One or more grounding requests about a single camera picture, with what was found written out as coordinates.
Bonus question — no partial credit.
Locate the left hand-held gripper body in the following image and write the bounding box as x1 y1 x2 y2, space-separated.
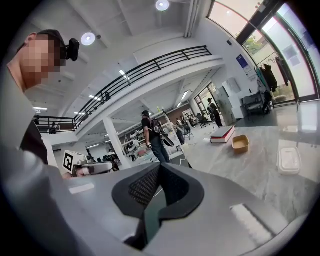
61 149 114 180

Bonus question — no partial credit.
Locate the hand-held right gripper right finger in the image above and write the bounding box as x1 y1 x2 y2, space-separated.
159 162 205 223

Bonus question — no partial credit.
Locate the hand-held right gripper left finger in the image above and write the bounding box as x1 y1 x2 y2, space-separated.
111 162 161 218

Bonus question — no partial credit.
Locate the person's left hand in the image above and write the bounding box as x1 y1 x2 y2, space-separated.
76 166 91 177

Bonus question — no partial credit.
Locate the white pillar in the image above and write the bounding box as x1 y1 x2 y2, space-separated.
102 116 133 171

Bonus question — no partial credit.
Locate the person's torso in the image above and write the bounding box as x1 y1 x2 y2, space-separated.
0 62 50 166

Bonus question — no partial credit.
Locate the thick red and white book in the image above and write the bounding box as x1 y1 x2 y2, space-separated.
209 125 236 144

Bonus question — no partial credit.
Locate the yellow plastic container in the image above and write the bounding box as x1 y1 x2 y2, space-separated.
231 134 251 154

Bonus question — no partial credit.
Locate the black office chair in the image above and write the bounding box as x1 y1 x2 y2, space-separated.
196 112 211 129

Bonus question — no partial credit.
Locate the white cabinet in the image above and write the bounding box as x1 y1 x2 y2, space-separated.
221 77 245 121

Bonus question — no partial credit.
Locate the person's head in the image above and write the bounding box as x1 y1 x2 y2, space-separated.
7 29 67 94

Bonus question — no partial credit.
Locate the clear lidded plastic container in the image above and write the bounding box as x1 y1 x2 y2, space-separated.
276 146 302 176

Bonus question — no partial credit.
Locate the black balcony railing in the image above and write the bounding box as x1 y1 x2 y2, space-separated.
33 45 214 134

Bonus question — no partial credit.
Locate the round ceiling lamp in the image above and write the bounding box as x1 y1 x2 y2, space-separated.
155 0 171 12
80 31 97 47

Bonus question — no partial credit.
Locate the coat rack with clothes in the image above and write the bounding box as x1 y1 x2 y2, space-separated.
254 55 291 115

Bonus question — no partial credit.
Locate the black head-mounted camera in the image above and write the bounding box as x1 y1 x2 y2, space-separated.
64 37 81 63

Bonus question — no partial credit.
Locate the blue wall poster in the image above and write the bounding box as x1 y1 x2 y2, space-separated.
235 53 252 74

